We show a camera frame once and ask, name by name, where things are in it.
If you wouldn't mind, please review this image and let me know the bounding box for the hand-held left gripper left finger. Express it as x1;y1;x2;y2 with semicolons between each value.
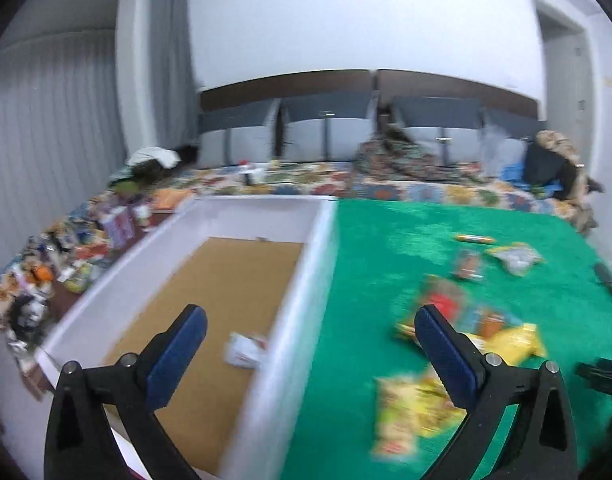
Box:
44;304;208;480

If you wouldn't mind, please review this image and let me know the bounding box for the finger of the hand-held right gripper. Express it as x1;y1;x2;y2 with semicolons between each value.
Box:
575;357;612;395

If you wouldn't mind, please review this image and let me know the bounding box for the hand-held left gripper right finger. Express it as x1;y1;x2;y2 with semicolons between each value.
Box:
415;304;580;480

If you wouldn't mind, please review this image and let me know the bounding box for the yellow green snack packet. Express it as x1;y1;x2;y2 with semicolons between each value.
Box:
371;365;469;461

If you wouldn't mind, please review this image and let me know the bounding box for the clear packet with brown meat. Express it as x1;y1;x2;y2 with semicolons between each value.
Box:
452;250;485;282

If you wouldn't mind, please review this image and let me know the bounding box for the white box with cardboard bottom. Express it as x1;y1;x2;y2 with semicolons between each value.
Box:
36;195;339;480

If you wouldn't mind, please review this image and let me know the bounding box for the red orange snack packet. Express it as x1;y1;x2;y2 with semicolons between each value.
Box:
395;275;519;348

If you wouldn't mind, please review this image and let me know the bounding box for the small white packet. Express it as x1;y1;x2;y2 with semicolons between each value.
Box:
225;332;269;370

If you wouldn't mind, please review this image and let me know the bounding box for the plain yellow snack packet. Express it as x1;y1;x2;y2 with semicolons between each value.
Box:
478;324;547;367

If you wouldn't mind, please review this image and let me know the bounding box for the green fuzzy mat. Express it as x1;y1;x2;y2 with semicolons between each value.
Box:
281;200;612;480

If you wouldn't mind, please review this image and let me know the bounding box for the yellow-edged silver snack packet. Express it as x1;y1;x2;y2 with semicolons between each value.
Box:
486;241;545;277

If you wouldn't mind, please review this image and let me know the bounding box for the pile of small packets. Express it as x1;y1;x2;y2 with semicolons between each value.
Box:
0;194;152;358

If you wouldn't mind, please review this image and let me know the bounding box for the orange book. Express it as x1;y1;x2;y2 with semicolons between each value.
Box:
152;187;195;212

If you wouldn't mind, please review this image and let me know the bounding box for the brown patterned cloth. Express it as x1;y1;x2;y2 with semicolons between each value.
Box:
535;130;606;235

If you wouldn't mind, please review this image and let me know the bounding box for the small white bottle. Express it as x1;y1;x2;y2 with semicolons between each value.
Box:
240;160;265;187

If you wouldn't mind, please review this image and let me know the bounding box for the blue cloth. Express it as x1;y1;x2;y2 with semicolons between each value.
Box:
501;161;530;184

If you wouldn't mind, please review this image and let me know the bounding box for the white cloth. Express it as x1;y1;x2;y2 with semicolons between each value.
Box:
126;147;181;169

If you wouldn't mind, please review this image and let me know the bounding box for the dark floral cloth pile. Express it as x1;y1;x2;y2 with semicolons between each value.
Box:
353;124;487;184

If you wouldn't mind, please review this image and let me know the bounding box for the black bag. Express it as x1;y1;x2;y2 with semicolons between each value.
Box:
523;139;578;197

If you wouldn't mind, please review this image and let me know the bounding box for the grey headboard cushion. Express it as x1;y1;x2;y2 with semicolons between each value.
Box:
483;109;544;163
198;100;280;169
280;94;375;162
390;95;483;167

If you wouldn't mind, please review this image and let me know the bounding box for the grey curtain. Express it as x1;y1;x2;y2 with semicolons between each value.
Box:
0;0;199;271

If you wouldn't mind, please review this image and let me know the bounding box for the doorway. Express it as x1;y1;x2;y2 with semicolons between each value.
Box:
533;0;597;176

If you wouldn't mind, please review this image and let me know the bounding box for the brown wooden headboard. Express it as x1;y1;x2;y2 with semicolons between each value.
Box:
200;69;539;120

